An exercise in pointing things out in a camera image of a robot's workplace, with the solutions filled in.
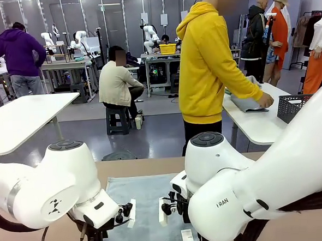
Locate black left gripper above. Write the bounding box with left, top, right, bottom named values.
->
left=81, top=223, right=116, bottom=241

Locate light blue towel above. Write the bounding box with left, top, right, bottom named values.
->
left=98, top=172, right=201, bottom=241

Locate grey towel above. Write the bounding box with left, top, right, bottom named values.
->
left=245, top=75, right=263, bottom=91
left=229, top=91, right=270, bottom=115

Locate dark grey mesh basket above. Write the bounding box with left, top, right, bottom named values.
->
left=276, top=93, right=315, bottom=125

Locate person's right forearm yellow sleeve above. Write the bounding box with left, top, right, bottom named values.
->
left=226, top=73, right=265, bottom=106

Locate yellow plastic basket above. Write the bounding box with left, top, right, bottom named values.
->
left=158, top=43, right=178, bottom=55

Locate person behind yellow basket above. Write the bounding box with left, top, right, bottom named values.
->
left=159, top=34, right=173, bottom=46

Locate person's right hand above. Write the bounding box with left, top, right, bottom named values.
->
left=257, top=92, right=275, bottom=110

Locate round dark floor base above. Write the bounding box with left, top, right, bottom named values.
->
left=100, top=149, right=138, bottom=162

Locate black plastic stool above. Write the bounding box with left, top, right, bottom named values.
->
left=104, top=104, right=133, bottom=136

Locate small black step stool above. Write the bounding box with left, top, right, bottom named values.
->
left=69, top=81, right=89, bottom=105

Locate seated person cream jacket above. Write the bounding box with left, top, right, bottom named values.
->
left=96, top=44, right=147, bottom=123

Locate crumpled grey towel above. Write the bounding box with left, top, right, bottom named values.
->
left=245, top=75, right=263, bottom=91

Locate person in yellow hoodie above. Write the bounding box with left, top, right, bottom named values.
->
left=172, top=0, right=278, bottom=157

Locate grey background work table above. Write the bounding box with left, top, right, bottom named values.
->
left=40, top=57, right=97, bottom=103
left=139, top=51, right=184, bottom=98

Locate wooden shelf rack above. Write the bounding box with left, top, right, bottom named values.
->
left=43, top=43, right=71, bottom=64

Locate white shoe rack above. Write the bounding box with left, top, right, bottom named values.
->
left=229, top=47, right=242, bottom=68

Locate person in purple hoodie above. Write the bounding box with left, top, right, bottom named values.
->
left=0, top=20, right=50, bottom=99

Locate mannequin in black jacket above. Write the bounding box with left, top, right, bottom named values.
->
left=237, top=0, right=275, bottom=83

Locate mannequin in orange coat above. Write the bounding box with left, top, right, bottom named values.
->
left=258, top=0, right=296, bottom=83

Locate clothes rack with garments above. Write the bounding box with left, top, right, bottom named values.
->
left=285, top=10, right=322, bottom=71

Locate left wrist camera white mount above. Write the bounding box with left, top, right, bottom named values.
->
left=113, top=197, right=139, bottom=230

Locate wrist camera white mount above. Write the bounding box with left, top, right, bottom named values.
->
left=157, top=189, right=190, bottom=228
left=113, top=197, right=139, bottom=230

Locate black cable sleeve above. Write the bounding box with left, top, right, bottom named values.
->
left=0, top=198, right=44, bottom=235
left=230, top=189, right=322, bottom=241

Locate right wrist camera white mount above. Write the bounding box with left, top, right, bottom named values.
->
left=157, top=189, right=190, bottom=228

